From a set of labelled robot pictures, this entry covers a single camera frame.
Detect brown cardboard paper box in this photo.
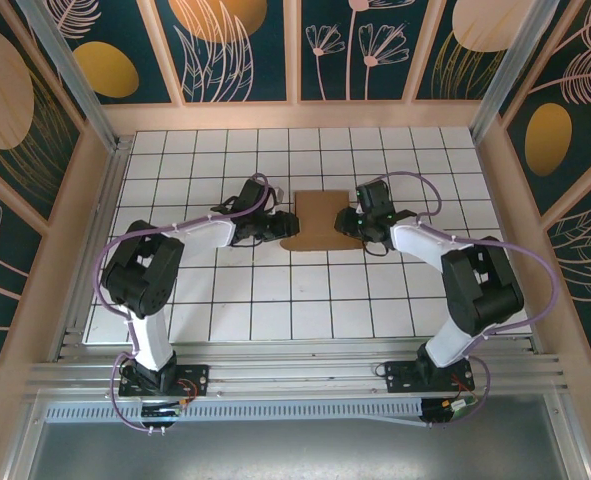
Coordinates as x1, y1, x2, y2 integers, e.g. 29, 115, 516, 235
278, 189, 364, 253

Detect small controller circuit board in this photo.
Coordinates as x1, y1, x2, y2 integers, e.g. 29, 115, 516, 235
139, 399, 189, 419
422, 397, 481, 426

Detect grey metal sheet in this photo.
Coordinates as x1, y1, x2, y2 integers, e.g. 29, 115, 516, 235
4, 394, 591, 480

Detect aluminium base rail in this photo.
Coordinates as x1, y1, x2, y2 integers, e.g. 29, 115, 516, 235
24, 337, 566, 401

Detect teal wall panel pink flowers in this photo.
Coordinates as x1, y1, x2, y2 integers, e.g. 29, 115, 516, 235
299, 0, 439, 103

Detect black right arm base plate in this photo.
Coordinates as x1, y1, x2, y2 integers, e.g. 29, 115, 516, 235
384, 358, 476, 394

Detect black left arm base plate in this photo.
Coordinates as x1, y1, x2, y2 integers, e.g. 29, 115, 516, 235
118, 363, 211, 397

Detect aluminium side rail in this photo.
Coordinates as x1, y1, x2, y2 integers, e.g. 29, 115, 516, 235
49, 139, 136, 361

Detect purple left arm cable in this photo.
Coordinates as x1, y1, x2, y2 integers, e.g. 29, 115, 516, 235
90, 172, 272, 437

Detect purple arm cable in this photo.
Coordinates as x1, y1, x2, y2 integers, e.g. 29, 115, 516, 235
362, 170, 561, 431
90, 172, 272, 437

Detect grey slotted cable duct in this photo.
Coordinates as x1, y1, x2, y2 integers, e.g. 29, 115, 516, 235
44, 397, 426, 426

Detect teal wall panel cream circle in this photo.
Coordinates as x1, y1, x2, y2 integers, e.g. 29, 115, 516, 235
414, 0, 541, 101

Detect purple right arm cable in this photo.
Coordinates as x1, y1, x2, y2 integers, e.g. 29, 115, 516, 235
362, 170, 561, 431

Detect teal wall panel feather oval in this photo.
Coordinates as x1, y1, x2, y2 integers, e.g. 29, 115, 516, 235
502, 0, 591, 216

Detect aluminium frame post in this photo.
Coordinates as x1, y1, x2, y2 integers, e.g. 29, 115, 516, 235
17, 0, 122, 151
469, 0, 559, 146

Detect teal wall panel pink leaves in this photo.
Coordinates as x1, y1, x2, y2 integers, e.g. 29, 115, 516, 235
547, 184, 591, 356

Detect teal wall panel yellow oval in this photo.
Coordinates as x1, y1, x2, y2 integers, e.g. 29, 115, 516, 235
39, 0, 176, 106

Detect teal wall panel single flower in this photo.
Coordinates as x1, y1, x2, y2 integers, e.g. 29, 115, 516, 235
0, 154, 44, 364

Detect teal wall panel large cream disc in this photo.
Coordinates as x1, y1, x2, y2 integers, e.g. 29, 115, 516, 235
0, 0, 84, 221

